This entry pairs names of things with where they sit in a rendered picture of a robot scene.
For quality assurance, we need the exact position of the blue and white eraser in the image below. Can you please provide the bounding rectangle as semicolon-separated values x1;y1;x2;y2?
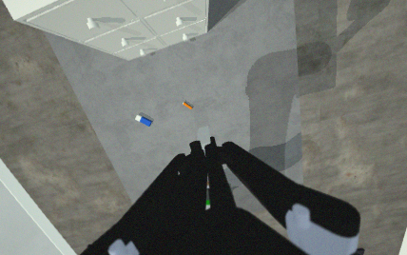
136;115;152;126

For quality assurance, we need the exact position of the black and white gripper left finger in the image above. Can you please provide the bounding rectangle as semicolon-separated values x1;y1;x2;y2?
80;127;207;255

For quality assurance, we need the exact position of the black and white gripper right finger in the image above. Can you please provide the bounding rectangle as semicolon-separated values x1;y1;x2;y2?
203;126;360;255

